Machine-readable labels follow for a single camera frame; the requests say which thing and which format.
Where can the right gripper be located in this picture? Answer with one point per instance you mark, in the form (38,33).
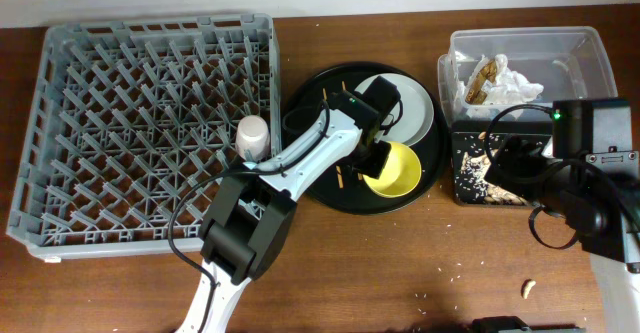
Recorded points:
(512,158)

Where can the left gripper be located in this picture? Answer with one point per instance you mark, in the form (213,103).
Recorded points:
(375,167)

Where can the yellow bowl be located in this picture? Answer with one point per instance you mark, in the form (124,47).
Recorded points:
(400,174)

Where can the food scraps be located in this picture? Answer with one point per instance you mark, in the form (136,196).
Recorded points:
(471,178)

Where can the white napkin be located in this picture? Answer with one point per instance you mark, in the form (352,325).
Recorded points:
(510,88)

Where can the gold coffee stick wrapper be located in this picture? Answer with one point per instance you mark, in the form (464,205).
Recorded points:
(486,71)

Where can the pink cup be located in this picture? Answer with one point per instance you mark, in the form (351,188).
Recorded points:
(252,138)

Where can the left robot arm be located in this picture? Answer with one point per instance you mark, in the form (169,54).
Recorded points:
(246,225)

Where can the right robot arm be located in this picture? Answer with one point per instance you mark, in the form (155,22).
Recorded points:
(591,180)

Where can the grey dishwasher rack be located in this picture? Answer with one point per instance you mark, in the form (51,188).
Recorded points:
(129,121)

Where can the right wooden chopstick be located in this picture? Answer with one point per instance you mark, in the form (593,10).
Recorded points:
(359,175)

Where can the wooden chopstick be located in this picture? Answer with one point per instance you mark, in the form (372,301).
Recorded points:
(338,168)
(359,175)

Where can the left wooden chopstick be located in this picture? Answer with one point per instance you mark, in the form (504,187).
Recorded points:
(338,168)

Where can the round black tray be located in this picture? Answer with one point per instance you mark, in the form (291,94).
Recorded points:
(356,198)

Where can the black rectangular tray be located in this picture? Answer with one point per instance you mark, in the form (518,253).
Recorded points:
(538,132)

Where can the grey plate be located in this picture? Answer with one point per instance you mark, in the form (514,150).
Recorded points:
(415,111)

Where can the clear plastic bin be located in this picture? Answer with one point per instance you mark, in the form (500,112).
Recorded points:
(570,62)

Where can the fallen food piece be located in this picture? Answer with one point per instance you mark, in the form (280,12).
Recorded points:
(527,287)

